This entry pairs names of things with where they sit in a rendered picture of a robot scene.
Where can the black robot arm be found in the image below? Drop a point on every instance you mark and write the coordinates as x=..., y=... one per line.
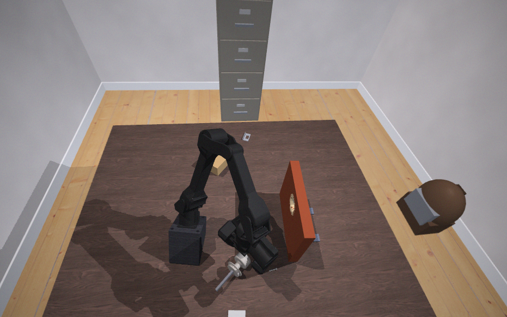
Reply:
x=253, y=222

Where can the white door knob with square spindle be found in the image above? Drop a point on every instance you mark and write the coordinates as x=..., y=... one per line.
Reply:
x=241, y=261

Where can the tan cardboard box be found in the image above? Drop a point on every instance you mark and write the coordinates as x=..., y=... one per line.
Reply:
x=219, y=165

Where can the white flat rectangular plate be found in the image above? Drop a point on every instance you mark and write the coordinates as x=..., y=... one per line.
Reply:
x=236, y=313

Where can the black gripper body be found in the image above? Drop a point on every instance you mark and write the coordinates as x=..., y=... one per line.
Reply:
x=226, y=232

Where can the orange-brown door slab with round hole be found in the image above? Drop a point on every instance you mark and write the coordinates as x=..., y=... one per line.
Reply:
x=298, y=226

